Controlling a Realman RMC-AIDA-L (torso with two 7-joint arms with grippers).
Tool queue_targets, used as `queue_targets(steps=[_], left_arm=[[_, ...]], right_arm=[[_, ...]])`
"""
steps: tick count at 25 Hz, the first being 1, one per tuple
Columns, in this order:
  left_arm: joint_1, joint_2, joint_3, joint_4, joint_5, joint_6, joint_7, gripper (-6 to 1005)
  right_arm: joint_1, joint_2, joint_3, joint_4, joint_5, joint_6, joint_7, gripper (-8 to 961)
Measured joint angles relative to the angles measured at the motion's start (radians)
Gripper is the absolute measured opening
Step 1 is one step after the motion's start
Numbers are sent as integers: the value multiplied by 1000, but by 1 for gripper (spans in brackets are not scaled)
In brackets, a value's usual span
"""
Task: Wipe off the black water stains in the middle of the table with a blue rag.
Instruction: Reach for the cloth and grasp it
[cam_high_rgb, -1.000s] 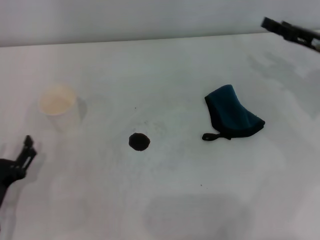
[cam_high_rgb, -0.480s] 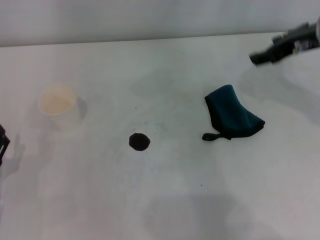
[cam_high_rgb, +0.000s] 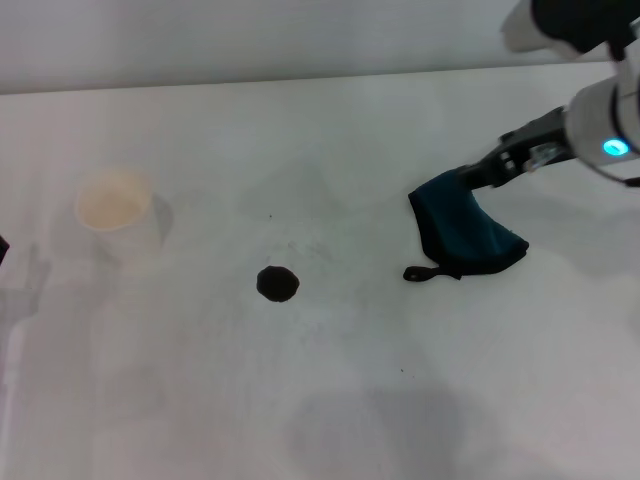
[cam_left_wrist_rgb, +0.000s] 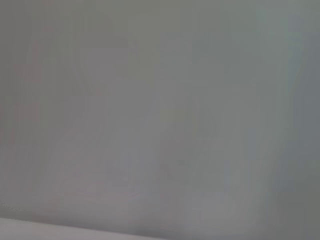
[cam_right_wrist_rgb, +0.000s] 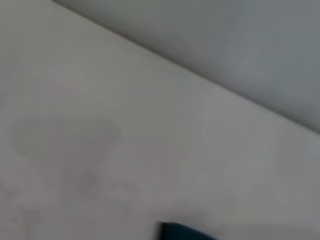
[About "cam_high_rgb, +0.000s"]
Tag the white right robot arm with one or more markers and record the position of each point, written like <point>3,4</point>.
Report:
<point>607,115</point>

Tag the black water stain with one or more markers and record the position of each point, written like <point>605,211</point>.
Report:
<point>277,283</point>

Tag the black and white wrist camera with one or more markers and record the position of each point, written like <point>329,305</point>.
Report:
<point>575,20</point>

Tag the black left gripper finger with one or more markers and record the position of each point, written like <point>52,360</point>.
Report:
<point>3,250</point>

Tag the blue rag with black trim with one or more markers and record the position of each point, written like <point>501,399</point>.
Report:
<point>462,230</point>

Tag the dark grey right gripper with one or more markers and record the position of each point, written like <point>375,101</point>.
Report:
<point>542,137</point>

